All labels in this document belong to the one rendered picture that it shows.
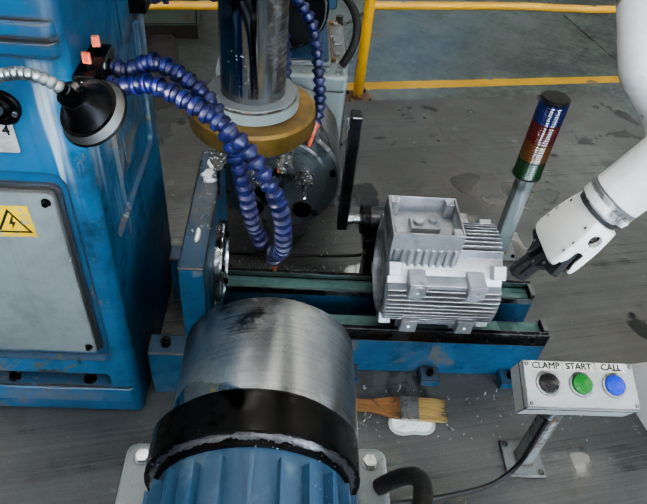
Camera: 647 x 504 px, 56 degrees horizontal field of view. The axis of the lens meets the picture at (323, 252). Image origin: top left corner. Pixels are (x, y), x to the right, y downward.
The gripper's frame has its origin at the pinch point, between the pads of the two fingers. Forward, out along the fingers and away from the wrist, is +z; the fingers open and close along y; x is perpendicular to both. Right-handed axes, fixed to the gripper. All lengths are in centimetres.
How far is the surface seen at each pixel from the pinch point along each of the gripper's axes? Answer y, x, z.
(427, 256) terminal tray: 1.1, 14.6, 7.8
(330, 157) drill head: 27.1, 28.5, 15.0
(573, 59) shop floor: 323, -190, 16
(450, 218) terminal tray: 9.1, 11.3, 3.7
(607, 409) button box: -24.4, -8.2, -0.1
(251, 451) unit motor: -48, 50, -1
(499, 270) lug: -0.5, 3.5, 2.4
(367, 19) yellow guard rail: 245, -29, 52
